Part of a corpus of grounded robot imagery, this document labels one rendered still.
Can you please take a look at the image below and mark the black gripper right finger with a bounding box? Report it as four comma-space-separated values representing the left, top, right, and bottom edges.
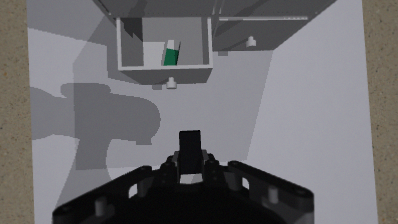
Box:
201, 149, 315, 224

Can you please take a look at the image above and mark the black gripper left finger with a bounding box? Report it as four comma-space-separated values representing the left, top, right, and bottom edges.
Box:
52, 151, 181, 224

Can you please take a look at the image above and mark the grey chest of drawers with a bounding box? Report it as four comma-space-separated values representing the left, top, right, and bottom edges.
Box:
92, 0, 337, 50

